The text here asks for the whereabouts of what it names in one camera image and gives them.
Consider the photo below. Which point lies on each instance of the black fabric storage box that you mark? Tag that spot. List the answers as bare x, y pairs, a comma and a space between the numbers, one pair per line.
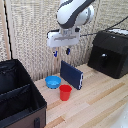
18, 96

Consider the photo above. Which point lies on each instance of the white device on case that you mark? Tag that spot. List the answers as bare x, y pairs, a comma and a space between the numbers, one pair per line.
120, 31

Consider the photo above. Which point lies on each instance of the blue plastic bowl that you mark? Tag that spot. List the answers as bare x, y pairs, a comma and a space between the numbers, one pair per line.
53, 81

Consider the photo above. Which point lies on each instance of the black hard equipment case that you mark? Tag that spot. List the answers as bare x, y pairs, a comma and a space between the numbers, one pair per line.
110, 55

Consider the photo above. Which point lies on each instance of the beige woven screen panel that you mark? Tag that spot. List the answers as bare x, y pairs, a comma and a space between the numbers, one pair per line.
30, 33

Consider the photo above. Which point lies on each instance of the dark blue book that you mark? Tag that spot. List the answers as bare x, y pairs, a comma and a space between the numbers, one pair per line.
70, 74

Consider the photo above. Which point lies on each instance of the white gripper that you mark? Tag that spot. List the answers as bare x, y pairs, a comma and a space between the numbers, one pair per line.
63, 38

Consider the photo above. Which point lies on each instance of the red plastic cup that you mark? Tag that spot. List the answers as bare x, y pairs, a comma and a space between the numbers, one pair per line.
65, 92

